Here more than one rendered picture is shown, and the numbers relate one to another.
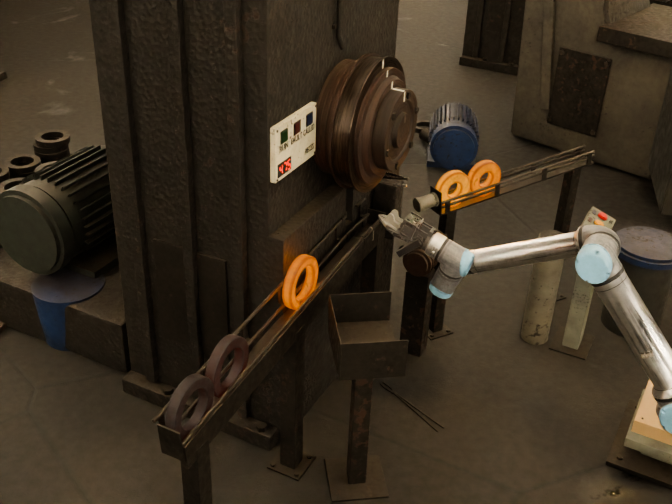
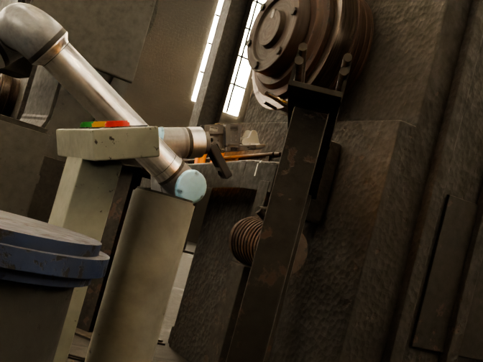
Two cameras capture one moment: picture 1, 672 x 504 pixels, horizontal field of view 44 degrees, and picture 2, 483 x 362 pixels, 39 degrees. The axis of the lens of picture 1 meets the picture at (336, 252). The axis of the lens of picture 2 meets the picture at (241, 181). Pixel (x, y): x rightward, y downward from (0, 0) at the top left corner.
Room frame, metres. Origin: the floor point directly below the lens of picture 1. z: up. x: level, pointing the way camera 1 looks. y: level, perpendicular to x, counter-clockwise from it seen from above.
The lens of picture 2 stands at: (3.88, -1.86, 0.49)
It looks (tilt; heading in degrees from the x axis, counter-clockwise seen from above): 4 degrees up; 126
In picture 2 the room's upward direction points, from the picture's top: 15 degrees clockwise
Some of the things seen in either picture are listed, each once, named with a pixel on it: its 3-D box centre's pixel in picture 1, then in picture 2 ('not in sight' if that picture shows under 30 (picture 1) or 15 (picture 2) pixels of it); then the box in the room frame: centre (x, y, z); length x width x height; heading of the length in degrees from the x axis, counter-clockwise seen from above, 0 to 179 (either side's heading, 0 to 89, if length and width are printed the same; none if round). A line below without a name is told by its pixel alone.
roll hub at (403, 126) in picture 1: (396, 129); (276, 30); (2.65, -0.19, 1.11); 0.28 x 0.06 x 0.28; 154
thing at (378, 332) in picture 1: (361, 405); (109, 231); (2.11, -0.10, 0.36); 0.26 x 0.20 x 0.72; 9
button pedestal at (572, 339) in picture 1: (584, 284); (56, 291); (2.99, -1.06, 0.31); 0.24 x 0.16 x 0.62; 154
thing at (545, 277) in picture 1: (543, 288); (127, 328); (3.02, -0.90, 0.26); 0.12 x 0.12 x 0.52
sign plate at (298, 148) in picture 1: (294, 141); not in sight; (2.44, 0.15, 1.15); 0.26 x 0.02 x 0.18; 154
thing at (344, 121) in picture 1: (370, 123); (301, 42); (2.70, -0.10, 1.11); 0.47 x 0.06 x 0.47; 154
